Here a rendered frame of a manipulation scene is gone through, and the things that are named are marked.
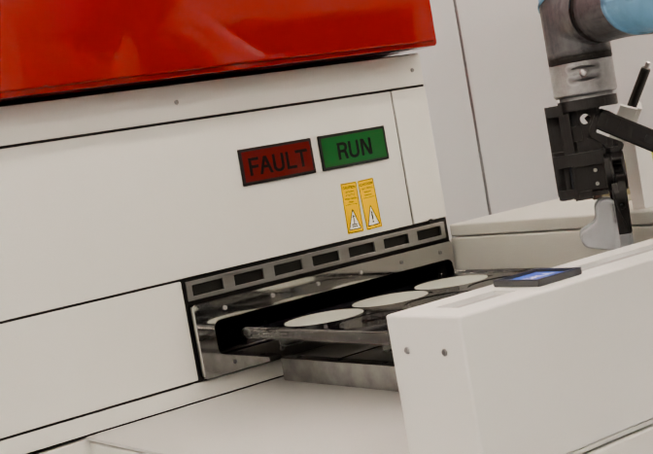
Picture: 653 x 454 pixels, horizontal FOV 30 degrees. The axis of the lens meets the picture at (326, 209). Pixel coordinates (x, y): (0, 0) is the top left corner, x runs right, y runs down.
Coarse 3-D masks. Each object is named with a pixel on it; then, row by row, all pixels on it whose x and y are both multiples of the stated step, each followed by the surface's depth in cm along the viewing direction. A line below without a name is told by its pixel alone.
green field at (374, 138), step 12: (360, 132) 170; (372, 132) 172; (324, 144) 167; (336, 144) 168; (348, 144) 169; (360, 144) 170; (372, 144) 171; (384, 144) 173; (324, 156) 166; (336, 156) 168; (348, 156) 169; (360, 156) 170; (372, 156) 171; (384, 156) 173
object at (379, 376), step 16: (288, 368) 157; (304, 368) 154; (320, 368) 151; (336, 368) 148; (352, 368) 145; (368, 368) 143; (384, 368) 140; (336, 384) 148; (352, 384) 146; (368, 384) 143; (384, 384) 141
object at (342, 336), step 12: (252, 336) 151; (264, 336) 149; (276, 336) 147; (288, 336) 145; (300, 336) 142; (312, 336) 140; (324, 336) 139; (336, 336) 137; (348, 336) 135; (360, 336) 133; (372, 336) 131; (384, 336) 130
